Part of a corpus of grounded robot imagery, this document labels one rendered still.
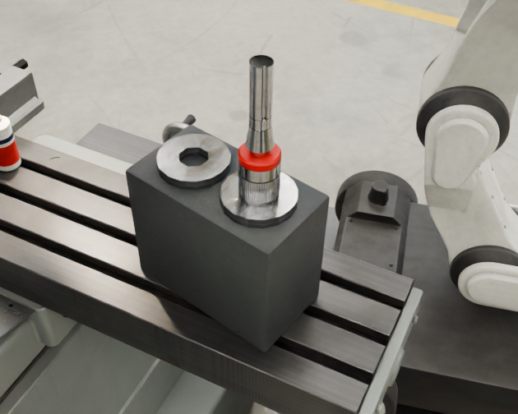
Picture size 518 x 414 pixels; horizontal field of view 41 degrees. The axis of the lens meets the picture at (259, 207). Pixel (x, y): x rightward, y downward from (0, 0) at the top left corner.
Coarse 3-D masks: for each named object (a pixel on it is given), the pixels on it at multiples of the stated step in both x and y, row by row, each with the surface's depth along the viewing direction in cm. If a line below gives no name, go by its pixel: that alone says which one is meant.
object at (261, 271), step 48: (192, 144) 85; (144, 192) 83; (192, 192) 81; (288, 192) 79; (144, 240) 90; (192, 240) 82; (240, 240) 76; (288, 240) 76; (192, 288) 89; (240, 288) 81; (288, 288) 83; (240, 336) 88
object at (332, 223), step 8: (328, 208) 184; (328, 216) 181; (328, 224) 179; (336, 224) 179; (328, 232) 177; (336, 232) 177; (328, 240) 175; (328, 248) 173; (400, 408) 142; (408, 408) 142; (416, 408) 142
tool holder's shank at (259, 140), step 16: (256, 64) 66; (272, 64) 66; (256, 80) 67; (272, 80) 68; (256, 96) 68; (272, 96) 69; (256, 112) 70; (256, 128) 71; (256, 144) 72; (272, 144) 73
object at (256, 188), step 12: (240, 168) 75; (276, 168) 74; (240, 180) 76; (252, 180) 75; (264, 180) 74; (276, 180) 76; (240, 192) 77; (252, 192) 76; (264, 192) 76; (276, 192) 77; (252, 204) 77; (264, 204) 77
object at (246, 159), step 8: (240, 152) 74; (248, 152) 74; (272, 152) 74; (280, 152) 75; (240, 160) 74; (248, 160) 73; (256, 160) 73; (264, 160) 73; (272, 160) 73; (280, 160) 75; (248, 168) 74; (256, 168) 73; (264, 168) 73; (272, 168) 74
